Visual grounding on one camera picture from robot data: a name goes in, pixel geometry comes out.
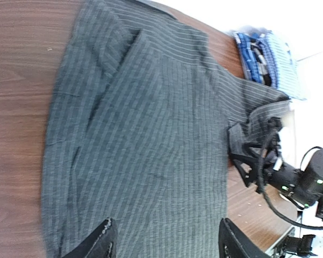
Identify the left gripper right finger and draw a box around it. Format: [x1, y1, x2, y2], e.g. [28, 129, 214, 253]
[218, 218, 266, 258]

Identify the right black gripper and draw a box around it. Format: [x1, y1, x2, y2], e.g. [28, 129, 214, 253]
[230, 142, 320, 207]

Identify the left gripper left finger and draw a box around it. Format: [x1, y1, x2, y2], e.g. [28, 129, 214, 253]
[64, 218, 117, 258]

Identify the dark striped long sleeve shirt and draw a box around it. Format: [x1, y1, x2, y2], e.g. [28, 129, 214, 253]
[41, 1, 289, 257]

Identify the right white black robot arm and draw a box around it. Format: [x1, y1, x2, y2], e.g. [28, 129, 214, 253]
[230, 142, 323, 221]

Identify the blue checked folded shirt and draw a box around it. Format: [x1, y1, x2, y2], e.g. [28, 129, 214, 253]
[259, 31, 305, 100]

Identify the dark blue printed folded shirt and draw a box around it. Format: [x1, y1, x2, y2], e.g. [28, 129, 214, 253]
[233, 32, 278, 89]

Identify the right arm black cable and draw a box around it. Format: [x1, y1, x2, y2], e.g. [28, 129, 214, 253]
[255, 118, 323, 231]

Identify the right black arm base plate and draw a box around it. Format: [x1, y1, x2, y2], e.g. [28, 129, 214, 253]
[281, 234, 317, 257]

